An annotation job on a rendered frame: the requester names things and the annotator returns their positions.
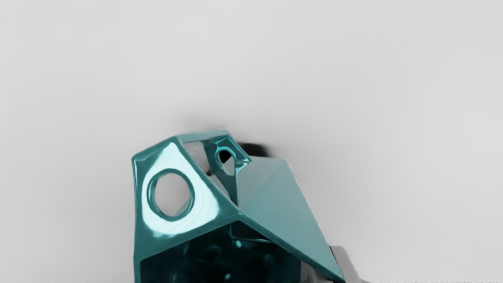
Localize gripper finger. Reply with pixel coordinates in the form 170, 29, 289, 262
301, 246, 371, 283

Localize teal faceted mug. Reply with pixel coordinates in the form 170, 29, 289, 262
131, 129, 346, 283

